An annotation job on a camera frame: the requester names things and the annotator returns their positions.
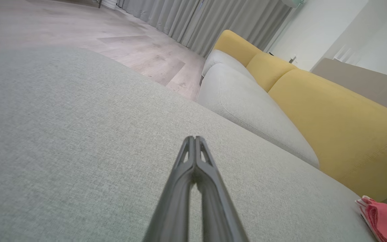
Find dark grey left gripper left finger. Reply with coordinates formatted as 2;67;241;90
142;136;196;242

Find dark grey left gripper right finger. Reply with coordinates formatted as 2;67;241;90
196;136;250;242

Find large yellow back cushion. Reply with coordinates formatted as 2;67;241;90
268;69;387;203

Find red shorts with white trim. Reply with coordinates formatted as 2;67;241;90
355;195;387;242

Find grey pleated curtain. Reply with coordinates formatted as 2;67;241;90
116;0;295;58

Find beige sofa backrest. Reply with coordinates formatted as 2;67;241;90
310;58;387;119

